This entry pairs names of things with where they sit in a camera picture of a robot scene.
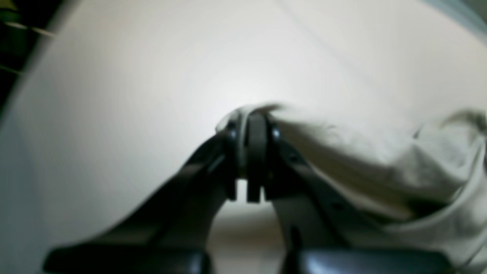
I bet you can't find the beige t-shirt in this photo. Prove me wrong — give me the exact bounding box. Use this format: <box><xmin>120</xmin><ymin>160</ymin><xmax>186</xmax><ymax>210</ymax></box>
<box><xmin>216</xmin><ymin>103</ymin><xmax>487</xmax><ymax>274</ymax></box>

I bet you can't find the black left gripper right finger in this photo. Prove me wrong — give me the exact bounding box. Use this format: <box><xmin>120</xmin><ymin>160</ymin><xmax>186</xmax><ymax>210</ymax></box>
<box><xmin>245</xmin><ymin>113</ymin><xmax>453</xmax><ymax>274</ymax></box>

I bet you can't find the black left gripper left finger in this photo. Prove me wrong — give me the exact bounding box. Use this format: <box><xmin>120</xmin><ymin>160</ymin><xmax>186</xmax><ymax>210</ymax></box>
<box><xmin>43</xmin><ymin>126</ymin><xmax>238</xmax><ymax>274</ymax></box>

